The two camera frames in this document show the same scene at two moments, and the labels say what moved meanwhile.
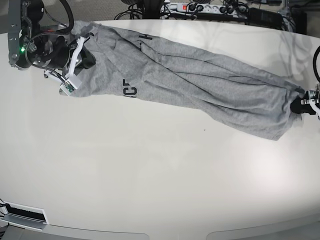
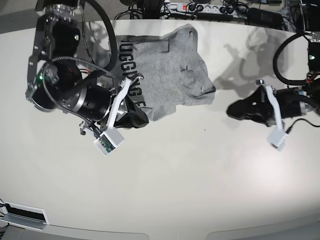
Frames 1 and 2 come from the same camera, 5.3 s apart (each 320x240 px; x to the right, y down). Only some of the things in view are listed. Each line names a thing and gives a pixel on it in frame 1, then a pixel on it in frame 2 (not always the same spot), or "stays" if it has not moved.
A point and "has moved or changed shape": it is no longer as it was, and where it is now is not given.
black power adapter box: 257,17 stays
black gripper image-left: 51,51 to 94,102
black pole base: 151,9 stays
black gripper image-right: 296,107 to 259,106
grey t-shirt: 141,66 has moved or changed shape
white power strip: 207,8 stays
